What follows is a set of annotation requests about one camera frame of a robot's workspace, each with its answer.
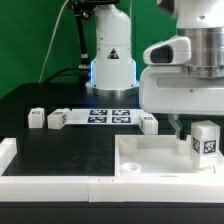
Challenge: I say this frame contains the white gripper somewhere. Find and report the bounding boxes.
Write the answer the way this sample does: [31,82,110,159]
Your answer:
[139,66,224,140]

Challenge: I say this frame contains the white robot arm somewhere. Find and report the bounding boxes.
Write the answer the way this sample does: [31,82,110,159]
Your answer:
[86,0,224,116]

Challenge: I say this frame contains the white sheet with markers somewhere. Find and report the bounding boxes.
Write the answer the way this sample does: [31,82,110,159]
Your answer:
[67,109,141,125]

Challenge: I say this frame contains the white U-shaped obstacle fence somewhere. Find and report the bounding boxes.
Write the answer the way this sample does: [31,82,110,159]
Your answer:
[0,138,224,203]

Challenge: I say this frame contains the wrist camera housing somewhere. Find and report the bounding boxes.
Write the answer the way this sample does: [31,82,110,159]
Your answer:
[143,36,191,66]

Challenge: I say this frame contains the black cable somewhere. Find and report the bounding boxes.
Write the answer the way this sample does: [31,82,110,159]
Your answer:
[43,64,92,84]

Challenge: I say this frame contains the black camera stand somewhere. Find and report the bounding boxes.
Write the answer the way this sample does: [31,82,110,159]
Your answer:
[67,0,120,64]

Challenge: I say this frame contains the white cable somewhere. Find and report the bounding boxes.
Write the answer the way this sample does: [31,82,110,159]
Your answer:
[38,0,72,84]

